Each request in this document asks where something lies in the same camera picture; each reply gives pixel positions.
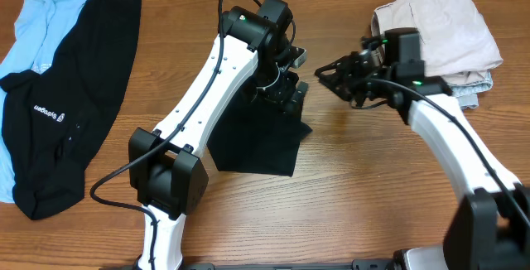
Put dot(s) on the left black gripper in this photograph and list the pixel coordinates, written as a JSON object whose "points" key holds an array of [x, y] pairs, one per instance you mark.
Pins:
{"points": [[287, 96]]}

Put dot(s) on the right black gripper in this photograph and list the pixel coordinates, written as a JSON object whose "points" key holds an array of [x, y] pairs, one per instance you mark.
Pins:
{"points": [[347, 78]]}

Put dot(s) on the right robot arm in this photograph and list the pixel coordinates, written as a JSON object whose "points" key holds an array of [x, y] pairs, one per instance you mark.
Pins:
{"points": [[490, 229]]}

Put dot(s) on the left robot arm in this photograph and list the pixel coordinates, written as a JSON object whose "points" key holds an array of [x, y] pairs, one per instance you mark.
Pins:
{"points": [[165, 166]]}

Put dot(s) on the folded beige shorts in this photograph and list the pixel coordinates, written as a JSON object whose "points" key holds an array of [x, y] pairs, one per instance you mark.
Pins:
{"points": [[455, 41]]}

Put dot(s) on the folded light blue jeans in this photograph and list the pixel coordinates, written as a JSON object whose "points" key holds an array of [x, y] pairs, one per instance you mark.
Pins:
{"points": [[472, 92]]}

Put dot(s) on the black t-shirt with logo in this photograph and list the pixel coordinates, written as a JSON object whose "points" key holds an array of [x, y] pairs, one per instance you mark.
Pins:
{"points": [[54, 124]]}

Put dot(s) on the light blue t-shirt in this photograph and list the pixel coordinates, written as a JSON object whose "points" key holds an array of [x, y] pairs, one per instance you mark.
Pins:
{"points": [[39, 29]]}

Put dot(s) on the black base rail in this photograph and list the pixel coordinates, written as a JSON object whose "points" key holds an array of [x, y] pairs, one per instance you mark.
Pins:
{"points": [[357, 264]]}

